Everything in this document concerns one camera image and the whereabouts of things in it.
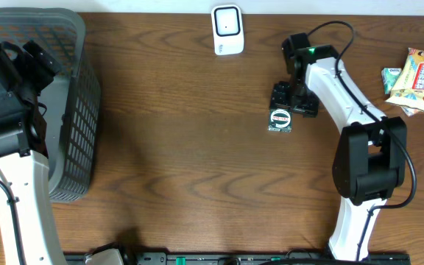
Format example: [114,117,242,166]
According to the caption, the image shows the dark grey plastic basket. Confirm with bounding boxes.
[0,7,102,202]

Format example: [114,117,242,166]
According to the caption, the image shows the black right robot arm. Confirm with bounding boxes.
[269,43,406,261]

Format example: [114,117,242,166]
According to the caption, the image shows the orange wet wipes pack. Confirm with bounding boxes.
[386,48,424,112]

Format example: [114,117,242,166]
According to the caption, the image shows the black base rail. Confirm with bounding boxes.
[65,250,411,265]

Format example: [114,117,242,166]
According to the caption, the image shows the orange small snack pack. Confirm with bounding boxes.
[402,107,420,117]

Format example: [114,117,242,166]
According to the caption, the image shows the teal small tissue pack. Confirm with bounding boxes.
[381,68,402,94]

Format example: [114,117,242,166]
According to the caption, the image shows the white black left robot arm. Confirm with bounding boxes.
[0,40,124,264]

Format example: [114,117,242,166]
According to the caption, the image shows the dark round-label can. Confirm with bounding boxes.
[268,108,292,133]

